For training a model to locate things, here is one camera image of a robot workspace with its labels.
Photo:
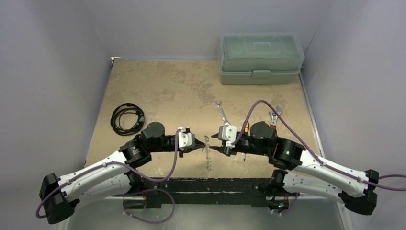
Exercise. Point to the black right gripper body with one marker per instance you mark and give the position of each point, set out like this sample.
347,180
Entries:
224,147

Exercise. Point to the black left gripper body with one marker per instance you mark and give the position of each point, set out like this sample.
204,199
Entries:
168,143

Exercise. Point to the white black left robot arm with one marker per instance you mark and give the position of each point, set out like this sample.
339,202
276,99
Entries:
116,174

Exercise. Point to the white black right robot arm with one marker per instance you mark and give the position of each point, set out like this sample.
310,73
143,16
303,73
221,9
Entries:
298,171

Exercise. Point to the small silver open-end wrench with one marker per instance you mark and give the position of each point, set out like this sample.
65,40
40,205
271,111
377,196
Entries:
219,105

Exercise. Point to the green translucent plastic toolbox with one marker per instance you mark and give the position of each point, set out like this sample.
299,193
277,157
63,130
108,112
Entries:
259,58

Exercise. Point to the screwdriver black yellow handle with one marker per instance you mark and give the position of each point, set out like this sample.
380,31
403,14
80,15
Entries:
246,129

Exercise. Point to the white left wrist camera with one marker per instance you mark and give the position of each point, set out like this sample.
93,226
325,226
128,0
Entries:
186,139

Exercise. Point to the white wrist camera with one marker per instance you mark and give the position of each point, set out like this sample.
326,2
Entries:
227,133
186,139

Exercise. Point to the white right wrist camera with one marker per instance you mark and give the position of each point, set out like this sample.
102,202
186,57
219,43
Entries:
227,133

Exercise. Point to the adjustable wrench red handle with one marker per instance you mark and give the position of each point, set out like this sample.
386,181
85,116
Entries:
274,117

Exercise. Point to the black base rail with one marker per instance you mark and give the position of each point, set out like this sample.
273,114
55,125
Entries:
255,192

